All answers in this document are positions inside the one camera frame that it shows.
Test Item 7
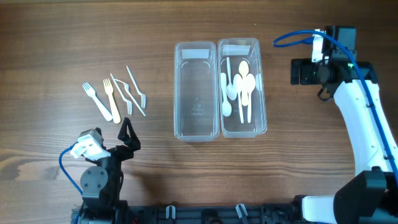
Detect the short white plastic spoon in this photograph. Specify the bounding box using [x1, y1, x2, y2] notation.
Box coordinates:
[220, 73, 232, 117]

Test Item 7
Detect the clear plastic container right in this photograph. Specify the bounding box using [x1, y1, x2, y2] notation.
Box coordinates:
[218, 38, 267, 138]

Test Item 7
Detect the thin white fork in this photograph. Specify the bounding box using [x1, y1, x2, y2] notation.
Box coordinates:
[126, 65, 147, 109]
[110, 73, 132, 115]
[116, 79, 147, 117]

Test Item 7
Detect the white plastic spoon large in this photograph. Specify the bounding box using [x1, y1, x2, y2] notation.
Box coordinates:
[234, 74, 244, 123]

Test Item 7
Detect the white plastic fork wide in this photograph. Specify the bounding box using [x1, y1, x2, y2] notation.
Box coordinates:
[82, 82, 113, 121]

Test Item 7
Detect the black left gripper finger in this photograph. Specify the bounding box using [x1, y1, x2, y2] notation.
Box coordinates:
[118, 117, 141, 151]
[95, 127, 105, 148]

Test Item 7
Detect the yellow plastic fork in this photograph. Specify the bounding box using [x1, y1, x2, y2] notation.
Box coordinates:
[103, 78, 121, 124]

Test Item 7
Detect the clear plastic container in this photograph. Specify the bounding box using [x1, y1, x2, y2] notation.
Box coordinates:
[174, 41, 220, 142]
[218, 38, 267, 138]

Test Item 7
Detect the yellow plastic spoon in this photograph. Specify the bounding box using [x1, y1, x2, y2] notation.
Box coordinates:
[239, 60, 249, 106]

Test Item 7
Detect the thin white plastic spoon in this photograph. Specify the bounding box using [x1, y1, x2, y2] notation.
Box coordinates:
[226, 57, 237, 101]

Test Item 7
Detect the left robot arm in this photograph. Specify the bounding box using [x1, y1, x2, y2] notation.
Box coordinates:
[71, 118, 141, 223]

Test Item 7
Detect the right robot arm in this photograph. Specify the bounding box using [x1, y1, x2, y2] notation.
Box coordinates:
[282, 26, 397, 223]

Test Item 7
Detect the clear plastic container left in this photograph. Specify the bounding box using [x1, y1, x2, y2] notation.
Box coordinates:
[174, 41, 220, 142]

